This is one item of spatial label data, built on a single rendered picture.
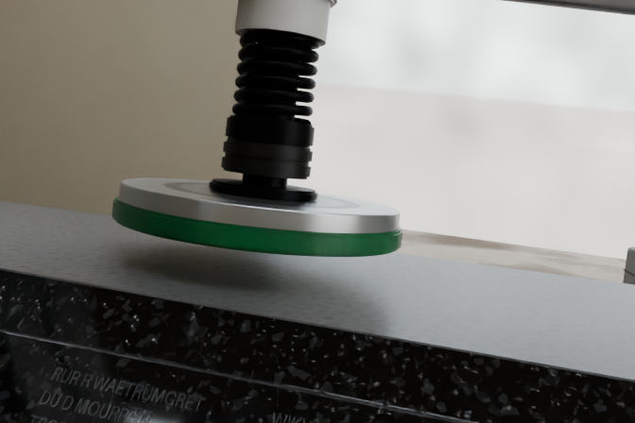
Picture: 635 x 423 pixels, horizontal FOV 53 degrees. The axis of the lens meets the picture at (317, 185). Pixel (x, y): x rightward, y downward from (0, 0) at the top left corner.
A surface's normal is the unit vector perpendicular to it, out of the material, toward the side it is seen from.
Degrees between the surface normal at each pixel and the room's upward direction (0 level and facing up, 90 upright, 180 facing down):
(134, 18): 90
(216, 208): 90
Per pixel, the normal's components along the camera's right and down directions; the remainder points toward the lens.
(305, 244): 0.33, 0.09
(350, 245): 0.57, 0.11
